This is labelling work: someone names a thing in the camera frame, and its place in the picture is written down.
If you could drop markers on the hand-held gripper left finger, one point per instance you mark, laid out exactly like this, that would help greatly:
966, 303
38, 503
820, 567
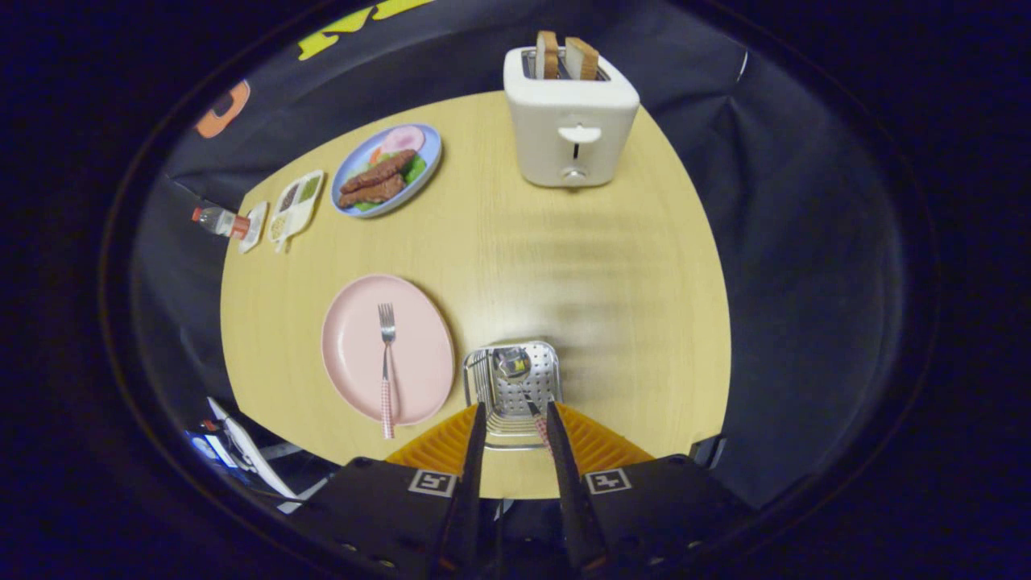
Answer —
467, 499

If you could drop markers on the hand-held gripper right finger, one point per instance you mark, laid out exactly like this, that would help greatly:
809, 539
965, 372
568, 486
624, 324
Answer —
573, 499

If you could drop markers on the pink plate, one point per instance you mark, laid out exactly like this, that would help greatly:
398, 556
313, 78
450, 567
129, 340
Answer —
354, 346

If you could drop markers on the white plastic object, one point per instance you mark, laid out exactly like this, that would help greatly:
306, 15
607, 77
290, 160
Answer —
250, 451

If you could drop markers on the blue lit screen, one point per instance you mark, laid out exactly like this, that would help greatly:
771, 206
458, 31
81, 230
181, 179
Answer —
211, 449

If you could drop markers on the black backdrop cloth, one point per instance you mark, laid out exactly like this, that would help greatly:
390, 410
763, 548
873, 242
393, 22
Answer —
805, 282

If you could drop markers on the brown meat strip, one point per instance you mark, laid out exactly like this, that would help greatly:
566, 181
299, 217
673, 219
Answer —
372, 193
378, 171

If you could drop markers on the green lettuce leaf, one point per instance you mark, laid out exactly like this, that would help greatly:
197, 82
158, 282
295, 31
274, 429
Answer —
415, 169

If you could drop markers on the white divided seasoning dish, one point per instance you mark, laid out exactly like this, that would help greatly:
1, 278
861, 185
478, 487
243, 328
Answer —
294, 211

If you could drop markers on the white square coaster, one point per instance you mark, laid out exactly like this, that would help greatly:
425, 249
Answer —
256, 225

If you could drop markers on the blue plate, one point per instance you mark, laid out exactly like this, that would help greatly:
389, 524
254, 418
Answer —
427, 141

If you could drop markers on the pink ham slice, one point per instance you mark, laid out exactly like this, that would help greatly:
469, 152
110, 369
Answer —
403, 138

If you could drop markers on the clear bottle with red label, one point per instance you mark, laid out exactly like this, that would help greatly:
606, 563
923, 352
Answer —
219, 221

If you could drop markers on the white toaster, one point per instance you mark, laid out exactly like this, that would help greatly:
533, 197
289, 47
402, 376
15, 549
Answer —
564, 113

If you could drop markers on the brown bread slice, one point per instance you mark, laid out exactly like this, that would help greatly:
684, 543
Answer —
547, 55
581, 58

